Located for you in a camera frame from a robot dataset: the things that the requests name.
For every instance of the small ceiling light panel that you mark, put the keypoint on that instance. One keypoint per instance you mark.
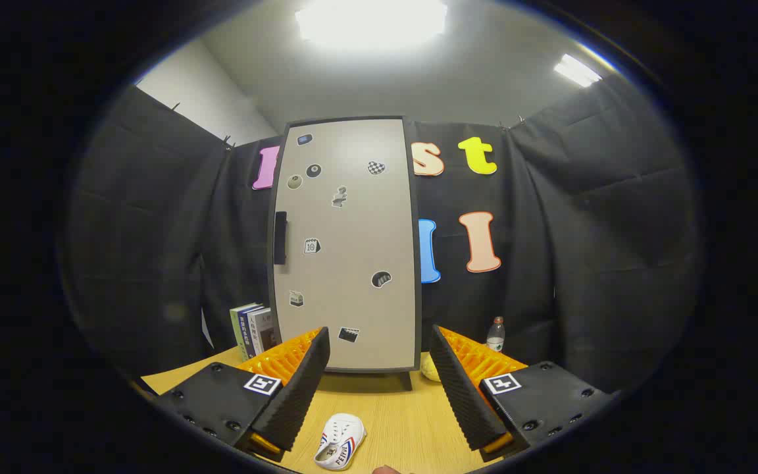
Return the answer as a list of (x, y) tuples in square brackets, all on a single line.
[(576, 70)]

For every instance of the white spine book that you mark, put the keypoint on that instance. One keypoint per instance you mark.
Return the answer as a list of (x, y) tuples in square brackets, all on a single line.
[(262, 332)]

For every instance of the white shoe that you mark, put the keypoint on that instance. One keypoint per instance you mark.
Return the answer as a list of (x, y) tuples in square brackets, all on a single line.
[(339, 441)]

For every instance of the black backdrop cloth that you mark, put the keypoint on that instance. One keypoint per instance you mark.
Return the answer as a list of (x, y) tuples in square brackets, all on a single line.
[(583, 250)]

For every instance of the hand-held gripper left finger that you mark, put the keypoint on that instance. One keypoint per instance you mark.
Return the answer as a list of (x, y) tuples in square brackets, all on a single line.
[(300, 388)]

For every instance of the yellow plush toy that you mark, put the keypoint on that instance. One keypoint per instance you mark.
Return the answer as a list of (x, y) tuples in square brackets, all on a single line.
[(429, 370)]

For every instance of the clear plastic water bottle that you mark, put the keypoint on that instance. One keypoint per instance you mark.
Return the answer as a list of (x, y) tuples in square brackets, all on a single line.
[(496, 339)]

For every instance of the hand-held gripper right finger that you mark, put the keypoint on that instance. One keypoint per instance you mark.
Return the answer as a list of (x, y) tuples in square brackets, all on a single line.
[(461, 388)]

